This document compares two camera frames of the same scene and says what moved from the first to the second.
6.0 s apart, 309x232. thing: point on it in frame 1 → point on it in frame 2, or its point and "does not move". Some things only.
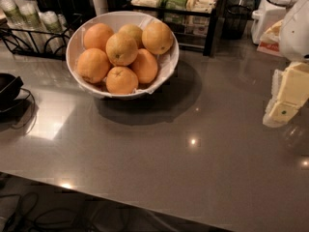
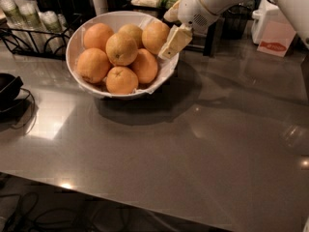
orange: [122, 49] does not move
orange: [93, 66] does not move
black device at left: [10, 105] does not move
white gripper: [295, 33] → [191, 10]
